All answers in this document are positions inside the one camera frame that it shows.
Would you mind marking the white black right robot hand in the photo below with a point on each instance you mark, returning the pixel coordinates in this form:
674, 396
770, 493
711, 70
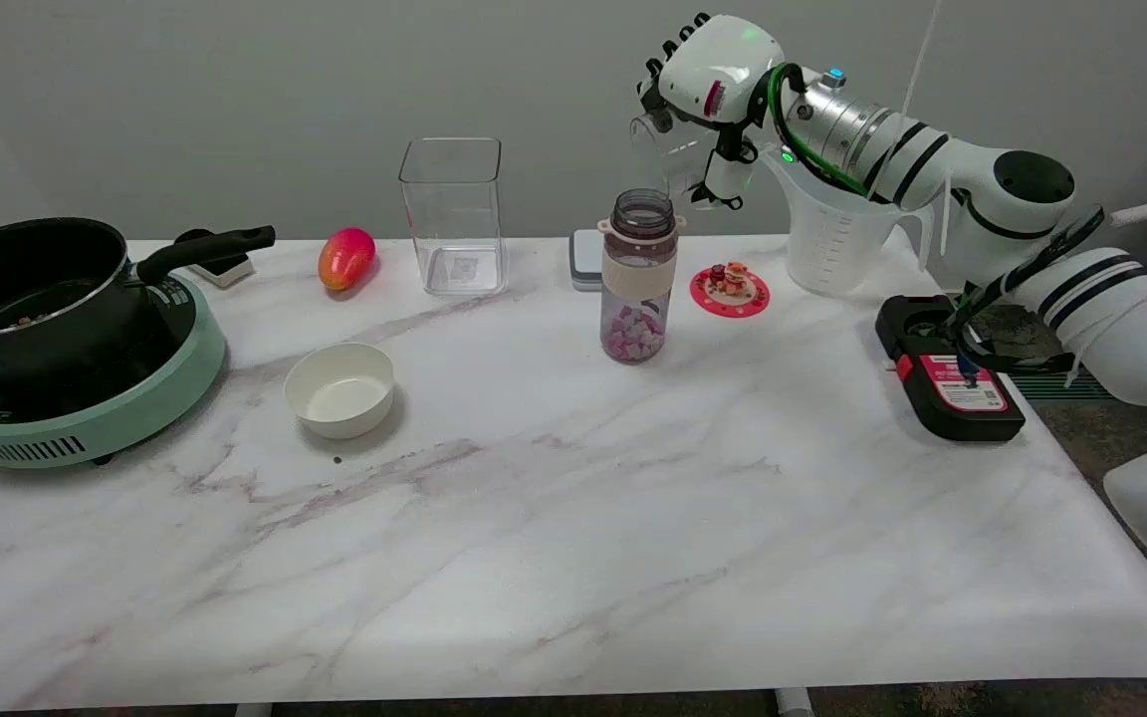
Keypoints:
723, 65

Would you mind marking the small clear measuring cup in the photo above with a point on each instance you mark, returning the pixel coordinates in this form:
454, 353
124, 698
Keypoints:
681, 159

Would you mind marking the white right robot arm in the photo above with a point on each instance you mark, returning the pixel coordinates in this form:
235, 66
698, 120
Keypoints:
1111, 329

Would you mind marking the large translucent measuring jug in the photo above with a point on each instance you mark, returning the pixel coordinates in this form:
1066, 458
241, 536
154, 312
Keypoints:
832, 249

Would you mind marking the red coaster with figurines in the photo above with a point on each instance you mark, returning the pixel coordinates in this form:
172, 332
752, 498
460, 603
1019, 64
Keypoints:
730, 291

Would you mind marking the small grey kitchen scale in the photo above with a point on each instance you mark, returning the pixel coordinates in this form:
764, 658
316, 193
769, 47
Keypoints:
585, 261

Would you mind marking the clear bottle with pink candy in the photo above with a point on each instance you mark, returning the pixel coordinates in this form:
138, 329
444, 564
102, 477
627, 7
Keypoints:
638, 299

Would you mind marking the clear square plastic container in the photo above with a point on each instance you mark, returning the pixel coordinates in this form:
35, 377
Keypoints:
454, 229

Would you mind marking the red orange mango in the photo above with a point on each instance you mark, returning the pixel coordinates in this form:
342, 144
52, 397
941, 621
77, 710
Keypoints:
345, 259

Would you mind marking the black device with red label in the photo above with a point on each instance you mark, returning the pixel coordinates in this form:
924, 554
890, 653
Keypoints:
972, 413

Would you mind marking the floor vent grille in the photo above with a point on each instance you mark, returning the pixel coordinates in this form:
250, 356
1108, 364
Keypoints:
1056, 388

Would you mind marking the white round bowl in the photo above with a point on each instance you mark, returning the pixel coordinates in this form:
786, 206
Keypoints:
340, 393

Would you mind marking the white black small gadget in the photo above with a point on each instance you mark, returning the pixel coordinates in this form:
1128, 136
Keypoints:
227, 271

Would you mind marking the white table leg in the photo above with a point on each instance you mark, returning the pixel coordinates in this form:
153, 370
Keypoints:
793, 703
253, 710

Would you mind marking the mint green induction cooker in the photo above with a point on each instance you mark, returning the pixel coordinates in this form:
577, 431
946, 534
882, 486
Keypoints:
135, 408

